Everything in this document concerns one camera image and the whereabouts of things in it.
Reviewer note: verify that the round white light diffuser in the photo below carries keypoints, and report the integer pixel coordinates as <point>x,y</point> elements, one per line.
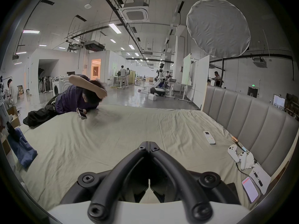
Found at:
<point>218,27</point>

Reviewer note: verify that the dark blue garment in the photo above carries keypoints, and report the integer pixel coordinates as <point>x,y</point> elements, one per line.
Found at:
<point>22,150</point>

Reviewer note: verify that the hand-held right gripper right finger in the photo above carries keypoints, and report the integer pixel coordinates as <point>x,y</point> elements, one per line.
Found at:
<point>177,169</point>

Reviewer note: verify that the white washing machine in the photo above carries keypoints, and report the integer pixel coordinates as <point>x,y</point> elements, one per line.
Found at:
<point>59,86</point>

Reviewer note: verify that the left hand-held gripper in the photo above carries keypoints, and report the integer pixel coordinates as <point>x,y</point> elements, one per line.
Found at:
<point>3,113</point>

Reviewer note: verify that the row of standing fans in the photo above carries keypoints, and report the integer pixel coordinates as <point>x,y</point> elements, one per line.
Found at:
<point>45,84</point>

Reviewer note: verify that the grey padded headboard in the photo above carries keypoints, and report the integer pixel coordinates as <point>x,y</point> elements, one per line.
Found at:
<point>257,125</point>

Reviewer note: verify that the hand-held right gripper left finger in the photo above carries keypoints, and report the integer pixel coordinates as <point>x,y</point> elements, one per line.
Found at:
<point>121,169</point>

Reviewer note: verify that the white remote control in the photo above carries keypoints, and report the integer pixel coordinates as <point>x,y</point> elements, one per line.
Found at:
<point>209,137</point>

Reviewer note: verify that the black pen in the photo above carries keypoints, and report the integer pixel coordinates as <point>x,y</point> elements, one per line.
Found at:
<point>257,178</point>

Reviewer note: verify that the white paper sheet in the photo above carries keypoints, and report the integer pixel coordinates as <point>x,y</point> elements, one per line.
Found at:
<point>264,174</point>

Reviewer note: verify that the group of people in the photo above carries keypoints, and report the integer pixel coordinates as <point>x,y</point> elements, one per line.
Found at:
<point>123,75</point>

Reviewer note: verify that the cardboard carton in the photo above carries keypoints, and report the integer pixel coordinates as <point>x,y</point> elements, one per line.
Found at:
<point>14,117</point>

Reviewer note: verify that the white robot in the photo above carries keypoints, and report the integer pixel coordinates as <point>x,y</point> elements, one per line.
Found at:
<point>159,87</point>

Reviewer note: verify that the white box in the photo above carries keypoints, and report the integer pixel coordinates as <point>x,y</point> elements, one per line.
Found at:
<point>152,97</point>

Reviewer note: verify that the phone with pink screen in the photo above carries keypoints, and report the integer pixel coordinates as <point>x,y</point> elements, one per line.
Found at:
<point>251,189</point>

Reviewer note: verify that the white desk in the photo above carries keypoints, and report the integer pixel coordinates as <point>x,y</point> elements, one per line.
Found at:
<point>175,85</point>

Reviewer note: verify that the white hand controller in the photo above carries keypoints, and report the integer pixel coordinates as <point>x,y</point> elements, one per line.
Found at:
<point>243,160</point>
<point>233,152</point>

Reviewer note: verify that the copper coloured pen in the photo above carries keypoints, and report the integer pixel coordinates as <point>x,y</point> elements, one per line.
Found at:
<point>237,141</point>

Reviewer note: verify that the bed with beige sheet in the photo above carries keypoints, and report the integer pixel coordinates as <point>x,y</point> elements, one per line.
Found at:
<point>116,143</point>

